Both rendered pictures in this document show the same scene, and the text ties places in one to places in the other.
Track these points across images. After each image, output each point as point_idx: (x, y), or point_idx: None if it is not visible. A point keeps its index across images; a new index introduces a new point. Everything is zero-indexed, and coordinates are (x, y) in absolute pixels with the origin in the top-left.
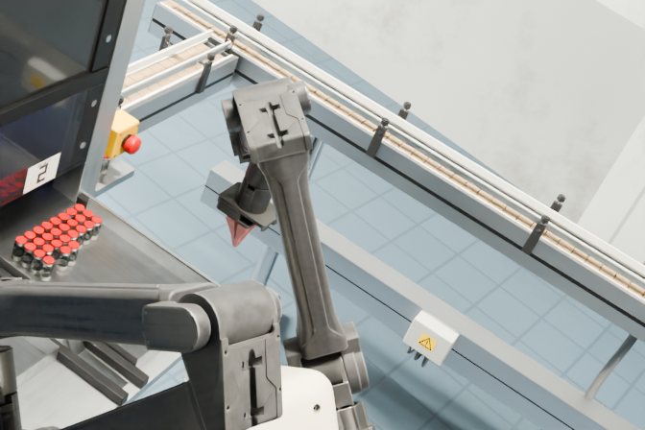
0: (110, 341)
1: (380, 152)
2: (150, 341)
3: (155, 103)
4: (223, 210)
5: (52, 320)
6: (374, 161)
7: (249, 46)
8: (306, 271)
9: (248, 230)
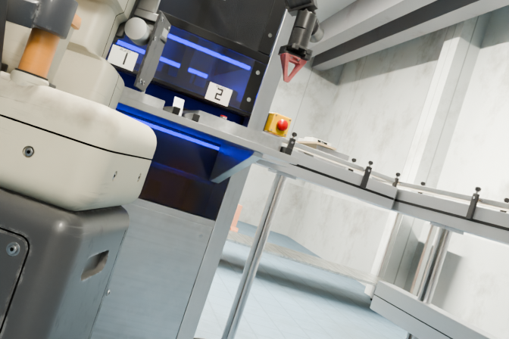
0: None
1: (476, 214)
2: None
3: (324, 165)
4: (279, 52)
5: None
6: (472, 223)
7: (407, 185)
8: None
9: (287, 55)
